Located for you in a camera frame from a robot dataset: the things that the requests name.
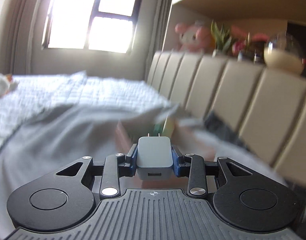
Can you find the pink leaf potted plant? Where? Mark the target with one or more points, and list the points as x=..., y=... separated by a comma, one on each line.
x=248, y=45

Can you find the beige curtain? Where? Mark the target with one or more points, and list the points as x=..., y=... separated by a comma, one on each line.
x=22, y=36

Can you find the quilted white mattress cover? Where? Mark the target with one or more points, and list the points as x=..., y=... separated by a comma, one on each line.
x=34, y=94

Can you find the grey blanket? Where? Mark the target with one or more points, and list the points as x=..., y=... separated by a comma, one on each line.
x=62, y=134

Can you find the barred window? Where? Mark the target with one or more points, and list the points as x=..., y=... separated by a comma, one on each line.
x=103, y=25

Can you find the round globe lamp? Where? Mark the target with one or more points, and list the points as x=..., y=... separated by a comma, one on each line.
x=282, y=51

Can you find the pink cardboard box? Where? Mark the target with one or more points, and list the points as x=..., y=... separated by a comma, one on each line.
x=182, y=138

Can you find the dark grey pillow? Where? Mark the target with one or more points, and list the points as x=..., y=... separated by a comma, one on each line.
x=215, y=125

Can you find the pink bunny plush toy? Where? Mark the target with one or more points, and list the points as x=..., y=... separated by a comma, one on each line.
x=195, y=38

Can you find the beige padded headboard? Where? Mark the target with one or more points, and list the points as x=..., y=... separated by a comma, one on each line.
x=267, y=108

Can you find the cream yellow tube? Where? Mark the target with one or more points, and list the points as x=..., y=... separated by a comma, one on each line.
x=168, y=127

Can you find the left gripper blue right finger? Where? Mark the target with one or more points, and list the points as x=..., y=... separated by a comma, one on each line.
x=191, y=166

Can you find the white usb wall charger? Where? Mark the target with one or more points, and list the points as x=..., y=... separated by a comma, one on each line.
x=154, y=158

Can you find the green plastic crank handle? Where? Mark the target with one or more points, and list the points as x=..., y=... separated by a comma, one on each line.
x=158, y=130

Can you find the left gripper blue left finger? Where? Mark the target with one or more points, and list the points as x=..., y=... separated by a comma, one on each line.
x=116, y=166

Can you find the green snake plant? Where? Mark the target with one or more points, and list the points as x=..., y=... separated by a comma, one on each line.
x=222, y=37

